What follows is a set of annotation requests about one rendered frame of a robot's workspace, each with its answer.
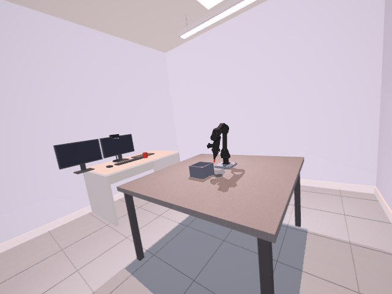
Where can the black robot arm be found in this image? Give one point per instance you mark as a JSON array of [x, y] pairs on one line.
[[221, 129]]

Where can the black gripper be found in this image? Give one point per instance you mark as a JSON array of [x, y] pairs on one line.
[[215, 149]]

